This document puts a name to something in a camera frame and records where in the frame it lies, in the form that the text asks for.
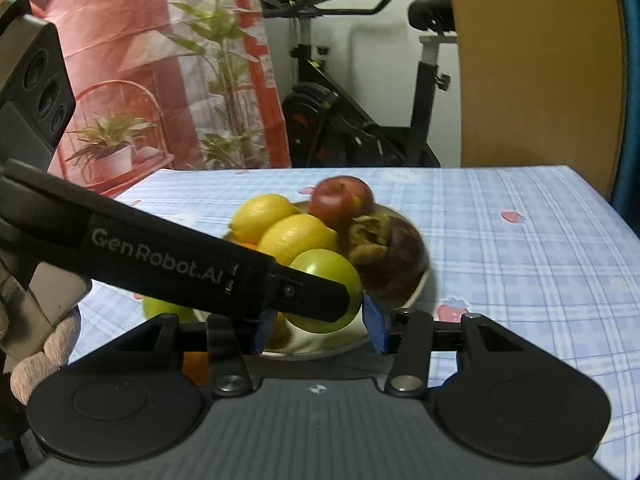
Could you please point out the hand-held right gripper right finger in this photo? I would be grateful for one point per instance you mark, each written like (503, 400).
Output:
(375, 325)

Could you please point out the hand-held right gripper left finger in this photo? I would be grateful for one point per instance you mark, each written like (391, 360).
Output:
(262, 332)

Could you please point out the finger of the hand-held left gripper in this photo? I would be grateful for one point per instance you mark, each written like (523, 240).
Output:
(175, 255)

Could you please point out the beige plate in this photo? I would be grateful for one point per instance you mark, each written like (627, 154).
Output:
(325, 342)

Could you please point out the green fruit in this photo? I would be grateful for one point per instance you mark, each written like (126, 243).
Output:
(167, 311)
(325, 272)

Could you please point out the dark purple mangosteen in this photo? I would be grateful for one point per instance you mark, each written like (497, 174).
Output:
(395, 260)

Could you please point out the yellow lemon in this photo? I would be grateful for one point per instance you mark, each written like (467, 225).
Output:
(260, 217)
(295, 237)

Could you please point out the red apple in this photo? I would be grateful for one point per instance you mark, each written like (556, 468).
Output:
(340, 200)

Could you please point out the person's left hand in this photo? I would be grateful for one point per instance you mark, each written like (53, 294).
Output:
(45, 365)

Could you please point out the printed backdrop cloth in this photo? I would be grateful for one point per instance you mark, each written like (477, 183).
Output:
(125, 35)

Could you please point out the black exercise bike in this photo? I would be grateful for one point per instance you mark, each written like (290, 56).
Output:
(325, 120)

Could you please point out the wooden door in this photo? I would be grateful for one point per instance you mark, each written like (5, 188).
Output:
(535, 85)

